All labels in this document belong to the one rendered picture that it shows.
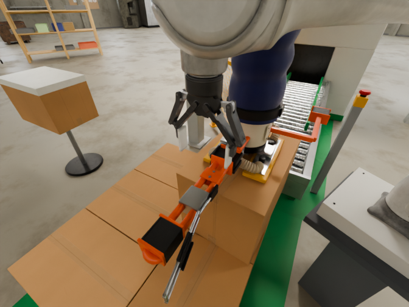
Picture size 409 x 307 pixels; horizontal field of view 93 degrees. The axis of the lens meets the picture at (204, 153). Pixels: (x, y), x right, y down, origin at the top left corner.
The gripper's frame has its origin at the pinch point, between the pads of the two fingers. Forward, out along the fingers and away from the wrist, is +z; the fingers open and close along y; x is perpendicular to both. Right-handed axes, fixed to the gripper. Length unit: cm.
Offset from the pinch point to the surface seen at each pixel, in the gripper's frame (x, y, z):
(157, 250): 22.1, -1.3, 11.4
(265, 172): -29.2, -12.1, 25.0
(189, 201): 7.3, 0.4, 12.2
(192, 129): -144, 105, 100
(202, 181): -1.8, 1.9, 13.0
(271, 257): -49, -29, 122
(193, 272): 5, 3, 68
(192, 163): -20.8, 18.9, 27.6
